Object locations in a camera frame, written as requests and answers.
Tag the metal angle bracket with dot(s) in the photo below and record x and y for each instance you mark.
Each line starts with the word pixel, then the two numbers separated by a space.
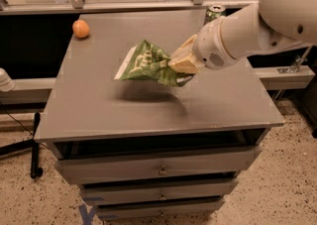
pixel 299 60

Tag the middle grey drawer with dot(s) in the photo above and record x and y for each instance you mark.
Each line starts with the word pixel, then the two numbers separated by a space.
pixel 158 192

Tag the green jalapeno chip bag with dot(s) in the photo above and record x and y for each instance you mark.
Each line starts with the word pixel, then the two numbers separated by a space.
pixel 146 61

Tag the orange fruit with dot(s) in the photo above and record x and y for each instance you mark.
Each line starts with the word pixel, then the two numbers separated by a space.
pixel 80 29

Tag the green soda can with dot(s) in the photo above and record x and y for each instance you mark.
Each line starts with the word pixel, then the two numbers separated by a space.
pixel 213 12

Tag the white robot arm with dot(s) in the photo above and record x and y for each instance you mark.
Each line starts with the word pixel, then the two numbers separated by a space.
pixel 264 28

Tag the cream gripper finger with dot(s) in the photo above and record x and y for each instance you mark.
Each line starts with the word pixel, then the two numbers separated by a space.
pixel 186 64
pixel 186 48

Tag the grey drawer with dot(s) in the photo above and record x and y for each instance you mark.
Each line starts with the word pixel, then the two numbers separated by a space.
pixel 158 208
pixel 125 168
pixel 158 192

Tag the top grey drawer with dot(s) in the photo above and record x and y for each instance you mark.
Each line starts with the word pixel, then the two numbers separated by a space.
pixel 125 168

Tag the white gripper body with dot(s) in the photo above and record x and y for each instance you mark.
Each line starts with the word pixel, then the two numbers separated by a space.
pixel 208 48

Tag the grey drawer cabinet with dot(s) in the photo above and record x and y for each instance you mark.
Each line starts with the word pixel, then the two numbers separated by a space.
pixel 91 115

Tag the blue floor tape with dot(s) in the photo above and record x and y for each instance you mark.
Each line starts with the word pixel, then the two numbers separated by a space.
pixel 88 215

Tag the bottom grey drawer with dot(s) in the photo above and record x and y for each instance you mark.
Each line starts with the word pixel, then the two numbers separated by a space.
pixel 158 208

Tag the black stand leg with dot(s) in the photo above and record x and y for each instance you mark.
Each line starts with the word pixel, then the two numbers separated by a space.
pixel 36 171

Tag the white cylindrical object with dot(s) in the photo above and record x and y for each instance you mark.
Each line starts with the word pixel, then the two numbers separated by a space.
pixel 6 83

